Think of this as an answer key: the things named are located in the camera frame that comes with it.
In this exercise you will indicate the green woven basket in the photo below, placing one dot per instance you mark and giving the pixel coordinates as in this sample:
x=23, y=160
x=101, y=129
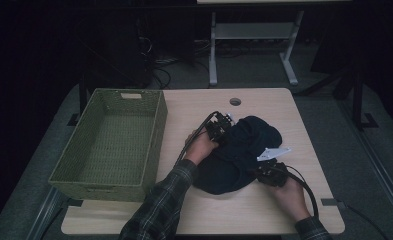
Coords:
x=72, y=163

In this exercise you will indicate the black metal stand post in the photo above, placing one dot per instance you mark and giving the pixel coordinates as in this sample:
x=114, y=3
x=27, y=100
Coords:
x=357, y=100
x=82, y=96

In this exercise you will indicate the grey floor rail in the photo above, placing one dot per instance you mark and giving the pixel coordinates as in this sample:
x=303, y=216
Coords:
x=44, y=213
x=380, y=173

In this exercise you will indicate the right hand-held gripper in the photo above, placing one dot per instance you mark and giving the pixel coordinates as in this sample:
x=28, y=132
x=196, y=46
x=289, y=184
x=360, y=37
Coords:
x=272, y=173

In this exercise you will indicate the person's left hand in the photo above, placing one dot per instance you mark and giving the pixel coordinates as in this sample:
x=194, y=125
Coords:
x=199, y=148

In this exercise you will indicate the white-legged desk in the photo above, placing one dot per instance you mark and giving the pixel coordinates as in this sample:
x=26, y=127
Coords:
x=254, y=31

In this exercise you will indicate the person's right hand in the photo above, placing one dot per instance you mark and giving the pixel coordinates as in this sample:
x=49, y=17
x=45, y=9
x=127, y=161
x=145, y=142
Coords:
x=292, y=198

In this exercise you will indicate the black printed garment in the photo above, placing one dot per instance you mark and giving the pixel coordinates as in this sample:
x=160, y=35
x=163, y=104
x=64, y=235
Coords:
x=237, y=150

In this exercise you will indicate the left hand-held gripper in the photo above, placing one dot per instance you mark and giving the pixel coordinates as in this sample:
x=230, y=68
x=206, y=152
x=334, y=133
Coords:
x=217, y=128

